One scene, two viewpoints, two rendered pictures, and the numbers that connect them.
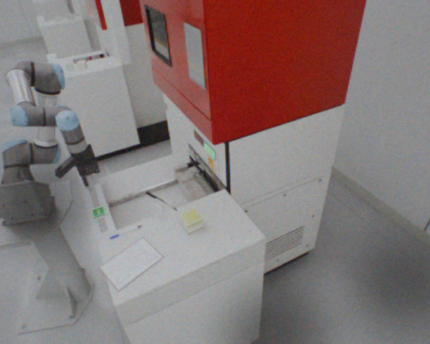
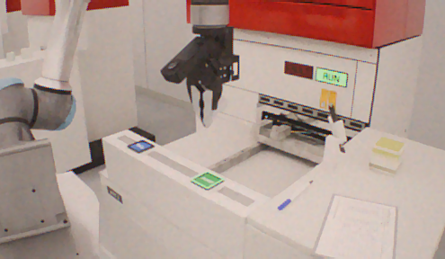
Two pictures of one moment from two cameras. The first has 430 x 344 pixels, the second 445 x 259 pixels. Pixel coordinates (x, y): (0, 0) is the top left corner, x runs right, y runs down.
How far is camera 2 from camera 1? 105 cm
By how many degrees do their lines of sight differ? 25
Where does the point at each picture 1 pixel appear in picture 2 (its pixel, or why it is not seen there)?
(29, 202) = (40, 192)
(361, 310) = not seen: outside the picture
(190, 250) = (416, 190)
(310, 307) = not seen: outside the picture
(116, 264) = (341, 239)
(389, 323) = not seen: outside the picture
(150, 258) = (381, 214)
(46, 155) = (57, 107)
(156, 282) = (428, 237)
